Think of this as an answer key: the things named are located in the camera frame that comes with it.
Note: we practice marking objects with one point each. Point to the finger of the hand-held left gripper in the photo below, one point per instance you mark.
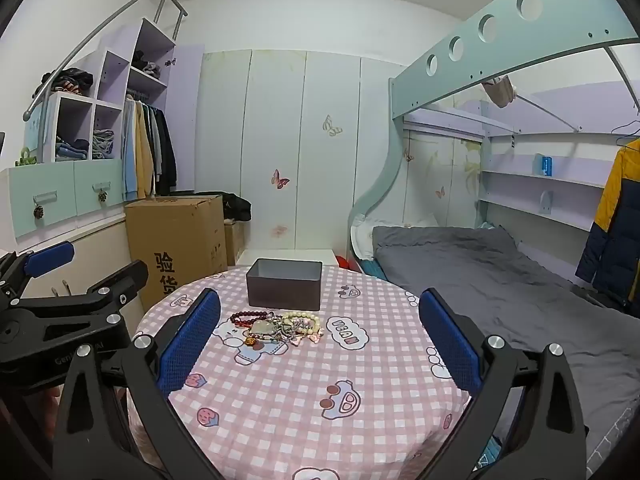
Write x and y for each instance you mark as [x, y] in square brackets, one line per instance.
[50, 258]
[117, 285]

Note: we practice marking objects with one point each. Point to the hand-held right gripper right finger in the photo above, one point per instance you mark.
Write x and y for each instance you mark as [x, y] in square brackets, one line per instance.
[450, 340]

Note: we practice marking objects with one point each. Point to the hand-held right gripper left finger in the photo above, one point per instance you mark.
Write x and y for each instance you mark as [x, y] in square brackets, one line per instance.
[192, 340]

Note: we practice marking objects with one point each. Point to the grey metal tin box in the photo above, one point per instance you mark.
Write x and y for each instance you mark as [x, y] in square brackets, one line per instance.
[285, 295]

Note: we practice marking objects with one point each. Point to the cream lower cabinet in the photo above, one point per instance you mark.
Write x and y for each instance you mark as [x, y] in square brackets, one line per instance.
[90, 260]

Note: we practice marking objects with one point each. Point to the grey bed blanket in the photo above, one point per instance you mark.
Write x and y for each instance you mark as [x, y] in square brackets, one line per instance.
[500, 300]

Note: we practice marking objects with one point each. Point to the large cardboard box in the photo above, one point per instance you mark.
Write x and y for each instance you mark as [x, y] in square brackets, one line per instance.
[175, 240]

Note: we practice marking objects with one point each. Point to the mint drawer cabinet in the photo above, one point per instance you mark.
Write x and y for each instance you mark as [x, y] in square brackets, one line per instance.
[55, 180]

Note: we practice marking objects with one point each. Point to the white low table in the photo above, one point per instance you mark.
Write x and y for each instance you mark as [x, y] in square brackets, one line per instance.
[250, 256]

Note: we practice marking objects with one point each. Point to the small cardboard box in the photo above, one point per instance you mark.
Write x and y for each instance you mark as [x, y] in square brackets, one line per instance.
[234, 245]

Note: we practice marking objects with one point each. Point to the teal bed sheet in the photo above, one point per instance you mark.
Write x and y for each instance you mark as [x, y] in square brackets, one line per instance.
[374, 266]

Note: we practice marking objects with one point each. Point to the blue folded clothes pile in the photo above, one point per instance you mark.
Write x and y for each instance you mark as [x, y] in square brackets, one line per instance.
[72, 150]

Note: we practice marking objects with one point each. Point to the pink checked tablecloth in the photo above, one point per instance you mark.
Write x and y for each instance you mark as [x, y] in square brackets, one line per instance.
[300, 385]

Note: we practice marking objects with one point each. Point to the grey folded clothes pile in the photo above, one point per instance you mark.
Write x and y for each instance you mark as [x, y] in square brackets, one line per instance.
[103, 144]

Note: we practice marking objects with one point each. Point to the red storage box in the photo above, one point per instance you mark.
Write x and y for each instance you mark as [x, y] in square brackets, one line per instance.
[345, 262]

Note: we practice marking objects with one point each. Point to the white pillow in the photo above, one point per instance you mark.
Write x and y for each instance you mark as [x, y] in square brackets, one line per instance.
[360, 240]

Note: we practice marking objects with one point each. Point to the row of hanging clothes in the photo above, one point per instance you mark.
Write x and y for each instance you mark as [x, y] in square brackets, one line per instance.
[145, 150]

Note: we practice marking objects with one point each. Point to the black bag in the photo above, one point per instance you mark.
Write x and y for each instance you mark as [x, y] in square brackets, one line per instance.
[237, 207]

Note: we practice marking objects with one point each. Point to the dark folded clothes pile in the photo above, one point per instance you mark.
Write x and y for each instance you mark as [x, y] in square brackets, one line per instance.
[67, 81]

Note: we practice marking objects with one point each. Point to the pink butterfly sticker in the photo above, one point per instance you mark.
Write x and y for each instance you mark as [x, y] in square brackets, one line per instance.
[280, 179]

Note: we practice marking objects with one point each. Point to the lilac stepped shelf unit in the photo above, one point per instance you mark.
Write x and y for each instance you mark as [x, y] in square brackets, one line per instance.
[115, 75]

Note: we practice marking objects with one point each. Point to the blue small box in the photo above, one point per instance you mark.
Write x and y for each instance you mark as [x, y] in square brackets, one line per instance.
[544, 165]

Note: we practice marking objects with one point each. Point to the white wardrobe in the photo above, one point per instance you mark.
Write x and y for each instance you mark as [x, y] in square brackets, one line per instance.
[300, 160]

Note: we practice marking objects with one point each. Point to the yellow and navy jacket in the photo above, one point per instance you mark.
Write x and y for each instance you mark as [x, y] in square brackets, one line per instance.
[615, 210]

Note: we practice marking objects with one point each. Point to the grey metal handrail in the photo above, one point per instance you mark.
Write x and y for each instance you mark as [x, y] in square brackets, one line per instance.
[100, 27]

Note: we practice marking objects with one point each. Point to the yellow butterfly sticker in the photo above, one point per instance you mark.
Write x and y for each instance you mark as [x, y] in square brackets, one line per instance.
[331, 127]

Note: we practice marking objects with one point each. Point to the beige hanging cloth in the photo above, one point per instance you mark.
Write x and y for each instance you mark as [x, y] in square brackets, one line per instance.
[500, 92]

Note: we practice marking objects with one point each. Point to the lilac wall shelves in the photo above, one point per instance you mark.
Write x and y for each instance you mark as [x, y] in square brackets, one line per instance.
[550, 180]

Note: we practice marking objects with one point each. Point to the mint bunk bed frame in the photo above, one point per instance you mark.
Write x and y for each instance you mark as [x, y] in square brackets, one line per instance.
[450, 80]

